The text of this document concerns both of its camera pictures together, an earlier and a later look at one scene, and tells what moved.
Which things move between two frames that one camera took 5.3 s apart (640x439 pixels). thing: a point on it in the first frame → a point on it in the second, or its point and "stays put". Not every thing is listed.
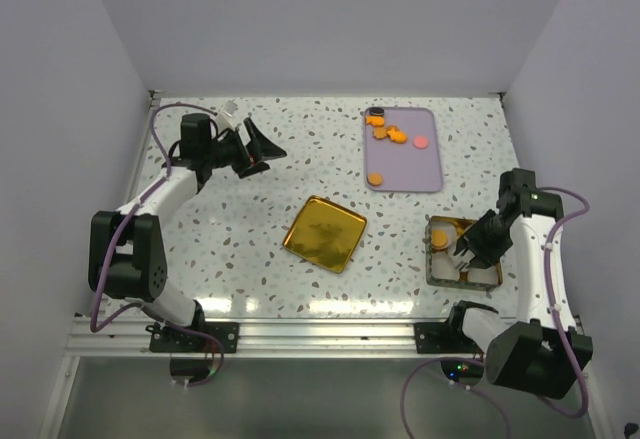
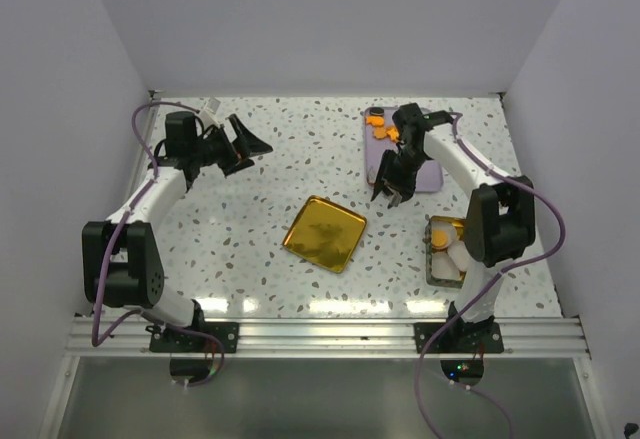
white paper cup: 443,267 stays put
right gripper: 485,255 → 403,186
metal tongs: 461,262 → 395,199
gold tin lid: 325,233 stays put
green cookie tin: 443,233 stays put
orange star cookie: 396,135 stays put
